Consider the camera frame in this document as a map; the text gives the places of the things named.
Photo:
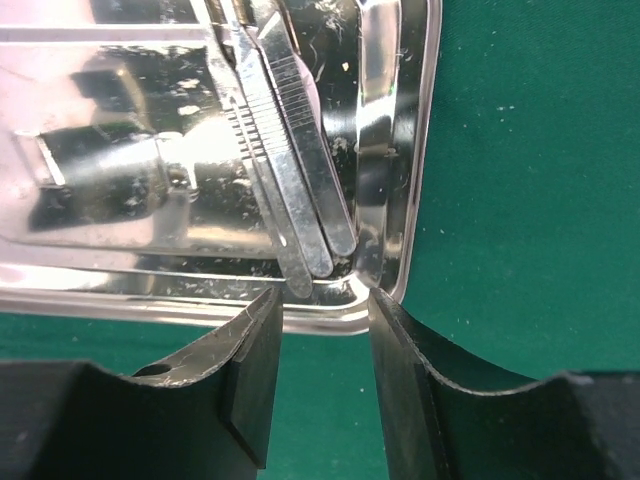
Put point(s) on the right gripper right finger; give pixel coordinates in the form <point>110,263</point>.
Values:
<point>449,414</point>

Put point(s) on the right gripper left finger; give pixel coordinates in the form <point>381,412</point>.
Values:
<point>203,412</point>

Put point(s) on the steel scalpel handle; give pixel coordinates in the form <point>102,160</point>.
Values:
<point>251,104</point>

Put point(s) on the stainless steel instrument tray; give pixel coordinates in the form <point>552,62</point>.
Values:
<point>123,189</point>

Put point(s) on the green surgical cloth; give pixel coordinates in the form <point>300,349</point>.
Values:
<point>526,250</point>

